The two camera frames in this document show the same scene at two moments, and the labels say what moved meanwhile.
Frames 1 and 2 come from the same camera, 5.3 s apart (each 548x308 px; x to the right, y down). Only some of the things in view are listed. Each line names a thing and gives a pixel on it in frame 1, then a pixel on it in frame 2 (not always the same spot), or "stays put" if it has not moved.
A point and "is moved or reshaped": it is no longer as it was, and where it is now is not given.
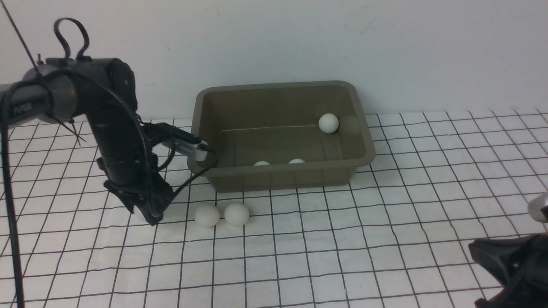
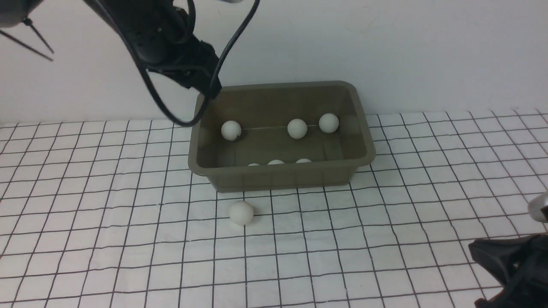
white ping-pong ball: (206, 215) → (297, 128)
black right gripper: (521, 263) stays put
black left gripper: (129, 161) → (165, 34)
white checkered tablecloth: (397, 236) stays put
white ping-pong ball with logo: (296, 161) is moved or reshaped
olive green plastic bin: (281, 136) stays put
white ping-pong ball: (328, 123) stays put
